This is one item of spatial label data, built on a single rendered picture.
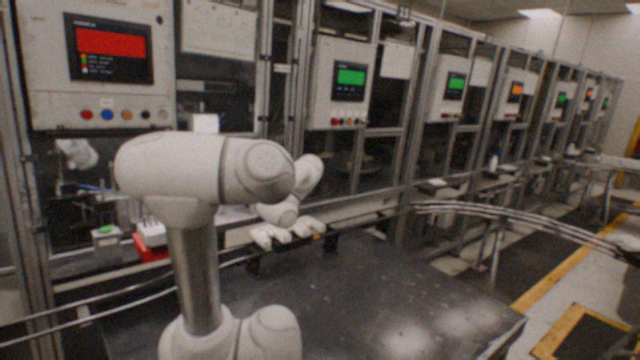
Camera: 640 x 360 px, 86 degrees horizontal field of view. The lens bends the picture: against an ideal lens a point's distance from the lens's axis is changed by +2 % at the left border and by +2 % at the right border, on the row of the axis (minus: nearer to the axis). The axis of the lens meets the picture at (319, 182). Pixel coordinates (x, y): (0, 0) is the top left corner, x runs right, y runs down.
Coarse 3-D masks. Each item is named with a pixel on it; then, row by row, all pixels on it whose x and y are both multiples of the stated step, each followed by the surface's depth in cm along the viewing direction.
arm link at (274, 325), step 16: (256, 320) 96; (272, 320) 96; (288, 320) 97; (240, 336) 96; (256, 336) 94; (272, 336) 93; (288, 336) 94; (240, 352) 93; (256, 352) 93; (272, 352) 93; (288, 352) 94
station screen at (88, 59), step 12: (84, 24) 106; (96, 24) 108; (144, 36) 117; (144, 48) 118; (84, 60) 108; (96, 60) 110; (108, 60) 112; (120, 60) 114; (132, 60) 117; (144, 60) 119; (84, 72) 109; (96, 72) 111; (108, 72) 113; (120, 72) 115; (132, 72) 118; (144, 72) 120
